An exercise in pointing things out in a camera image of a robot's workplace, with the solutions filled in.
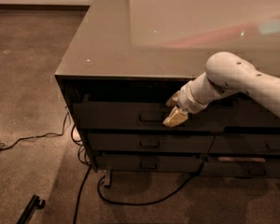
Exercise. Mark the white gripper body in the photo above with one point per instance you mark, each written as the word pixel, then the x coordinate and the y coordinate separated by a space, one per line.
pixel 187 101

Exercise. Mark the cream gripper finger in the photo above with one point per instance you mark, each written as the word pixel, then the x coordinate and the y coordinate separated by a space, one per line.
pixel 176 117
pixel 172 101

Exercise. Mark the grey drawer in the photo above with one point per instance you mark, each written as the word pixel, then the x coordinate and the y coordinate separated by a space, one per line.
pixel 176 164
pixel 150 142
pixel 247 144
pixel 242 167
pixel 248 113
pixel 146 116

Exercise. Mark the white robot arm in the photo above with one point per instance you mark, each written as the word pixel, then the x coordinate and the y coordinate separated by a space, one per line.
pixel 225 74

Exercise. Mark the grey drawer cabinet counter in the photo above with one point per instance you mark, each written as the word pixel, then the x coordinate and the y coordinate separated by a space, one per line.
pixel 143 51

